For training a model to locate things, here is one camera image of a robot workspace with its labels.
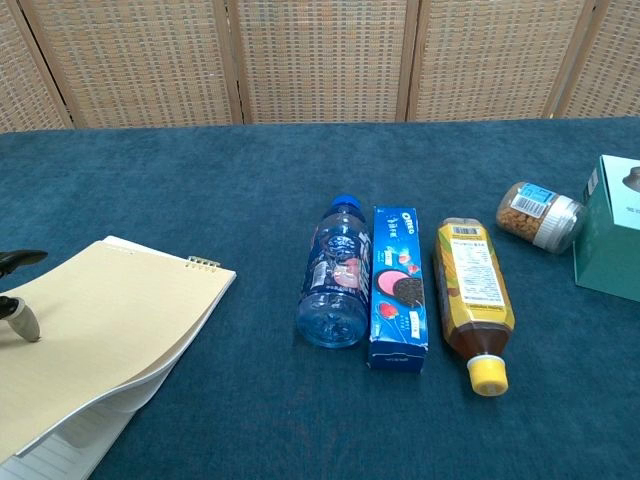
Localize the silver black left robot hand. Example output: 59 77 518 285
0 249 49 344

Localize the tan spiral lined notebook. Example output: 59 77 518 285
0 235 237 480

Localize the dark blue tablecloth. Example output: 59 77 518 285
0 116 640 480

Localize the blue plastic water bottle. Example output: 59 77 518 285
295 194 371 350

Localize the blue Oreo cookie box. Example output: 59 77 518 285
368 204 430 375

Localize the woven rattan folding screen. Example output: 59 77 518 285
0 0 640 134

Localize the yellow-capped tea bottle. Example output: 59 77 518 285
432 216 516 397

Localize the clear jar of nuts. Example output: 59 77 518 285
495 180 587 255

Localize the teal speaker box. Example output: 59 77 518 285
572 154 640 303

